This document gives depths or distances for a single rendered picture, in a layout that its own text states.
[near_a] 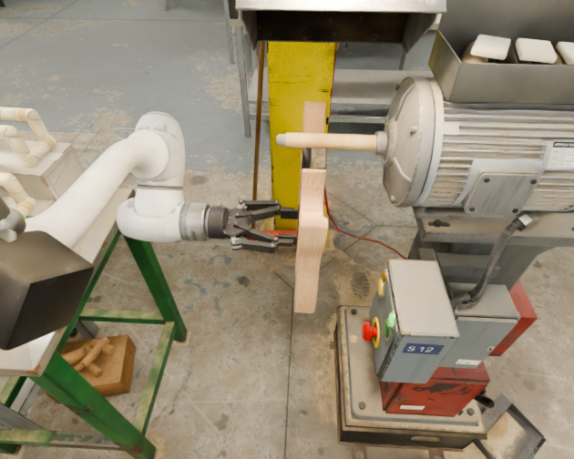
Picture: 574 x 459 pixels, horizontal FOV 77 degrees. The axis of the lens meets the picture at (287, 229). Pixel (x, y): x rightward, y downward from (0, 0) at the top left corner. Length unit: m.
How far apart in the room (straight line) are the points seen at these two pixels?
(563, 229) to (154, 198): 0.86
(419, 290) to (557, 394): 1.49
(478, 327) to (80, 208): 0.85
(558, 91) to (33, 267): 0.70
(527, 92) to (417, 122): 0.16
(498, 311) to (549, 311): 1.40
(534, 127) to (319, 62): 1.05
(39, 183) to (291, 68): 1.02
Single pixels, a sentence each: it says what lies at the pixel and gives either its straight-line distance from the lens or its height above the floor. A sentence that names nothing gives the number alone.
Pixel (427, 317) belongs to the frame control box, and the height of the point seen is 1.12.
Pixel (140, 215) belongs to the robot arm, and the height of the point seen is 1.10.
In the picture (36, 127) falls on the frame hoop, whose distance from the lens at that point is 1.15.
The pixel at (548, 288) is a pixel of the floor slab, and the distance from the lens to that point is 2.47.
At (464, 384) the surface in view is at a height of 0.61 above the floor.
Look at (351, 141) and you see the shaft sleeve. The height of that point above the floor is 1.26.
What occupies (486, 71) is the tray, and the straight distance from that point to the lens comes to 0.66.
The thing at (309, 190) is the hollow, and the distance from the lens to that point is 0.69.
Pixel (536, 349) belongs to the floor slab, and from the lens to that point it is 2.19.
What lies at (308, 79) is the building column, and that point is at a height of 0.99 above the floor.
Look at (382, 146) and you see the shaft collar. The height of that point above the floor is 1.26.
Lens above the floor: 1.65
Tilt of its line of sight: 46 degrees down
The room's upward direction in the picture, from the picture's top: straight up
